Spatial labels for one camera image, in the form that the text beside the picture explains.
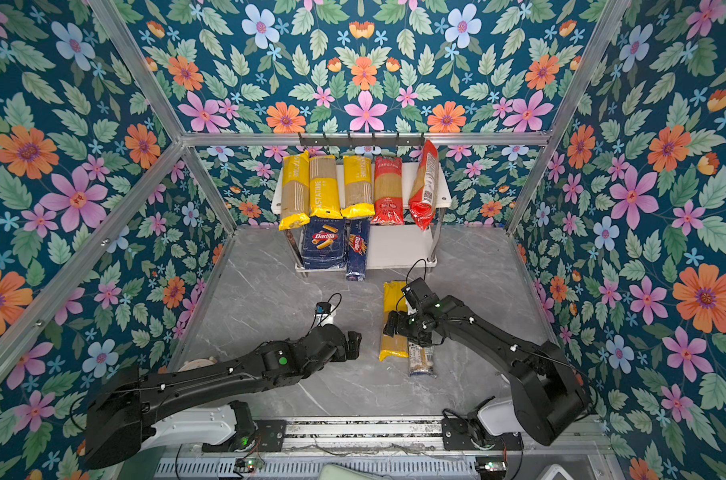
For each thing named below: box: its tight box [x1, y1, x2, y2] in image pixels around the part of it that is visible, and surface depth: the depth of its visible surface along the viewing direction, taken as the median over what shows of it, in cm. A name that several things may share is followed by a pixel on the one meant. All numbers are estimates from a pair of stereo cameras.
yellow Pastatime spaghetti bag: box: [309, 155, 344, 219], surface depth 81 cm
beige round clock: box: [178, 356, 217, 373], surface depth 86 cm
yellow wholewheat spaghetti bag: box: [340, 155, 376, 219], surface depth 80 cm
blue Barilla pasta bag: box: [303, 216, 346, 270], surface depth 100 cm
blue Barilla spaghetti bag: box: [345, 218, 371, 282], surface depth 102 cm
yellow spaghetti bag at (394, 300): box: [378, 280, 409, 362], surface depth 90 cm
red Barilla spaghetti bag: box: [371, 156, 404, 225], surface depth 79 cm
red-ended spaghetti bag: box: [408, 140, 440, 231], surface depth 78 cm
